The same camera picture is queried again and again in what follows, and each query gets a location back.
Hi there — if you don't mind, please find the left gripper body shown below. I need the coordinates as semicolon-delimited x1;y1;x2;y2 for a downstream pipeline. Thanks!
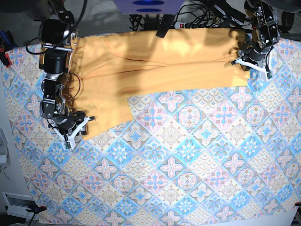
238;42;273;68

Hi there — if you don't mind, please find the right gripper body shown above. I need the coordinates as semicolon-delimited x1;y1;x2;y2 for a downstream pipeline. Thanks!
48;112;86;135

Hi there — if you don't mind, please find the yellow T-shirt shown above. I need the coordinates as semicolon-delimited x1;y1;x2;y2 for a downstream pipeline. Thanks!
65;28;250;140

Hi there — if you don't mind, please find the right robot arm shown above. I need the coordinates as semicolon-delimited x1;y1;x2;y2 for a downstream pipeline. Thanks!
26;0;89;139

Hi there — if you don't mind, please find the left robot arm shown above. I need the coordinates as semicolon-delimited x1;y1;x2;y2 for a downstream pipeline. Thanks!
238;0;280;71

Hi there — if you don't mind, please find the white box at left edge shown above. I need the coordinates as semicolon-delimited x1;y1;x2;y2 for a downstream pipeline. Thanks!
0;129;11;167

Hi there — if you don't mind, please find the white power strip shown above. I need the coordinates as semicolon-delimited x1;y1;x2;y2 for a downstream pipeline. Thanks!
171;21;220;29

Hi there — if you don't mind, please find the black clamp at table top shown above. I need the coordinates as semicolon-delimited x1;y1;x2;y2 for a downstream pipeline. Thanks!
156;14;174;38

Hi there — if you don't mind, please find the patterned blue tile tablecloth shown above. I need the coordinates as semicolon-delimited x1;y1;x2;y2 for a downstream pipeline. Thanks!
0;40;301;226

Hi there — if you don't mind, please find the orange black clamp lower left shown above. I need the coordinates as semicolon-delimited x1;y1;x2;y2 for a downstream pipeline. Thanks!
25;205;47;214

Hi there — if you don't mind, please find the orange black clamp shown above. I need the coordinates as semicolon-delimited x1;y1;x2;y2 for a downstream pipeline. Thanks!
25;205;47;214
0;30;16;68

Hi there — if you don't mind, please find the orange black clamp upper left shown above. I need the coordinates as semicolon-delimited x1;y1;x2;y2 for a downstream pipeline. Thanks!
0;30;16;68

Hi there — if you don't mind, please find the white wrist camera bracket right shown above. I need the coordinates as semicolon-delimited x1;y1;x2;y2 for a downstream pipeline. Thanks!
53;116;95;150

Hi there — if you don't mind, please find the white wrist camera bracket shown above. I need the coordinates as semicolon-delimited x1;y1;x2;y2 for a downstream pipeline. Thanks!
231;56;273;81
53;116;95;150

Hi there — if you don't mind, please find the white wrist camera bracket left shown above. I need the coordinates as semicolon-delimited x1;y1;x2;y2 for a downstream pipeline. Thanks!
231;56;273;81

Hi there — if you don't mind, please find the white rail lower left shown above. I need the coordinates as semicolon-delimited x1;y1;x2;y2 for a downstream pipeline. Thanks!
2;192;36;219

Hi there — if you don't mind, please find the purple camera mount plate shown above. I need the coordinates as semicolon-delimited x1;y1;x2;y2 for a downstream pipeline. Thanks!
113;0;184;15

